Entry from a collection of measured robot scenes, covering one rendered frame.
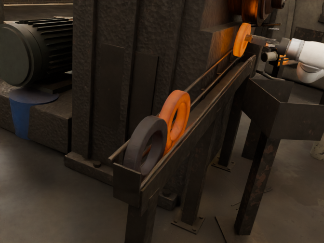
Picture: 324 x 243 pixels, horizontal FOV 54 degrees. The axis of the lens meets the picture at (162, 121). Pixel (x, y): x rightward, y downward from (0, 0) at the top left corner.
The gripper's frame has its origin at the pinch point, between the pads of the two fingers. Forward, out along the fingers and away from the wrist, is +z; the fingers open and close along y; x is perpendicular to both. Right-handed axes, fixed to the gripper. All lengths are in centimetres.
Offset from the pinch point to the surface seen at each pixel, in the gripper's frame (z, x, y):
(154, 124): -1, -12, -90
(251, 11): 0.2, 11.1, 4.5
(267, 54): -8, -15, 56
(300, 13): -7, 0, 291
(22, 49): 117, -34, -20
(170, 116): -1, -14, -78
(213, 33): 6.9, 2.1, -27.1
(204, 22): 12.6, 5.2, -24.2
